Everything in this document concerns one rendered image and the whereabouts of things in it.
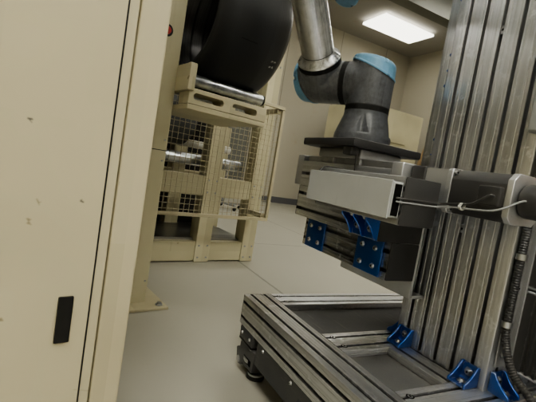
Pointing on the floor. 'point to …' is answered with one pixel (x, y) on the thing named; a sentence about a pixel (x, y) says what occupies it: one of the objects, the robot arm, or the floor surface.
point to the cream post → (159, 150)
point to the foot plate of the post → (148, 304)
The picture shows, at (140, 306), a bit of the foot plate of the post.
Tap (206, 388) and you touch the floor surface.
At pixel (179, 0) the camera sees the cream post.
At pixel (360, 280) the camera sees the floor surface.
